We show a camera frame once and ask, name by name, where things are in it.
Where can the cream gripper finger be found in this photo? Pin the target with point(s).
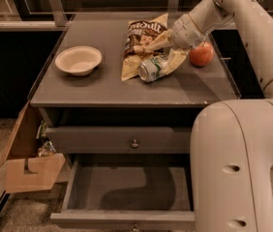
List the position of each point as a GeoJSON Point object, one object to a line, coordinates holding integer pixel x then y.
{"type": "Point", "coordinates": [163, 40]}
{"type": "Point", "coordinates": [175, 58]}

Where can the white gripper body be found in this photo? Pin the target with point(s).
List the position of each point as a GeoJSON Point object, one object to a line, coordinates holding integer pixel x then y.
{"type": "Point", "coordinates": [184, 32]}

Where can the brown yellow chip bag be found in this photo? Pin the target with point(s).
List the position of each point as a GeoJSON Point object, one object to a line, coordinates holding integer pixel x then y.
{"type": "Point", "coordinates": [141, 33]}

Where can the silver green 7up can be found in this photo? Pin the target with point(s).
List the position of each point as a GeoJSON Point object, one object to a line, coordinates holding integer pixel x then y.
{"type": "Point", "coordinates": [152, 68]}

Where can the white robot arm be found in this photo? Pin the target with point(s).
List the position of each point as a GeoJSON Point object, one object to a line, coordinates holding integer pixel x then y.
{"type": "Point", "coordinates": [231, 141]}

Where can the round metal drawer knob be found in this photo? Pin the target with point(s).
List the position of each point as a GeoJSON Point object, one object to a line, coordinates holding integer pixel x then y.
{"type": "Point", "coordinates": [134, 144]}

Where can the grey drawer cabinet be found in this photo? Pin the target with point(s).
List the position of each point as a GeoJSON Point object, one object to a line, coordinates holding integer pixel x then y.
{"type": "Point", "coordinates": [102, 99]}

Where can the closed grey top drawer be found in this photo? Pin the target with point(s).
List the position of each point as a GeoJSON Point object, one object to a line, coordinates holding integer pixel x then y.
{"type": "Point", "coordinates": [117, 140]}

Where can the open grey middle drawer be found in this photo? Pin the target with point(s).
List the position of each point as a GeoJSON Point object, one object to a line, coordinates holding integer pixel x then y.
{"type": "Point", "coordinates": [128, 192]}

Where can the red apple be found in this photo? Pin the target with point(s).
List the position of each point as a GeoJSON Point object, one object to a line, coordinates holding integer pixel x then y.
{"type": "Point", "coordinates": [202, 55]}

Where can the beige paper bowl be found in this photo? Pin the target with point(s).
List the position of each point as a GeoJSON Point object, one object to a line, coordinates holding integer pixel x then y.
{"type": "Point", "coordinates": [78, 60]}

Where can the crumpled wrappers in box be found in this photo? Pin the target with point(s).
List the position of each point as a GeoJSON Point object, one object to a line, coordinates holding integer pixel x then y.
{"type": "Point", "coordinates": [45, 146]}

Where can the open cardboard box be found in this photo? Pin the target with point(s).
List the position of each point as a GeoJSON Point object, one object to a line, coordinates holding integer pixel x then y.
{"type": "Point", "coordinates": [24, 169]}

